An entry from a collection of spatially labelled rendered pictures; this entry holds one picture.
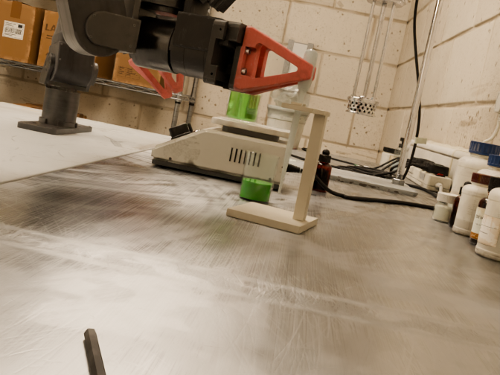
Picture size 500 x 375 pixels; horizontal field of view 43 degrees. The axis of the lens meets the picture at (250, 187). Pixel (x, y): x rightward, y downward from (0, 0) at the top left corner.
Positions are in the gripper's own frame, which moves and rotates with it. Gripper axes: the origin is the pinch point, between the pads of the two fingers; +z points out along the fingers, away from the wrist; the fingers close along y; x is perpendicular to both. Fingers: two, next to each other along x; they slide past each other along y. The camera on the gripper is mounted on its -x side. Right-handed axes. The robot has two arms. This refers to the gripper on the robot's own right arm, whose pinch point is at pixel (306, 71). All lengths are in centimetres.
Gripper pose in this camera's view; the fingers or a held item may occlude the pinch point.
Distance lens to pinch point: 68.1
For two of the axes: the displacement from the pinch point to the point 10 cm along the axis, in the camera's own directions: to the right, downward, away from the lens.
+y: 3.3, -0.6, 9.4
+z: 9.2, 2.3, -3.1
